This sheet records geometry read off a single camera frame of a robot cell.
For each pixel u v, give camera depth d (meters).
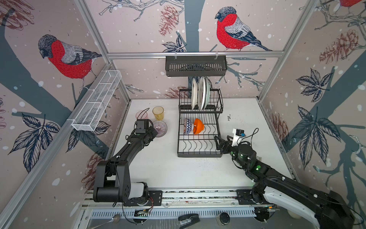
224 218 0.61
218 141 0.74
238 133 0.67
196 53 0.95
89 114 0.71
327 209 0.42
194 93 0.75
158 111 1.02
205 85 0.75
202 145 0.92
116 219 0.67
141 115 1.00
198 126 0.92
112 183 0.41
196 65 1.05
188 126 0.91
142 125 0.70
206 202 0.73
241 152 0.59
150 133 0.78
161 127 0.93
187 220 0.66
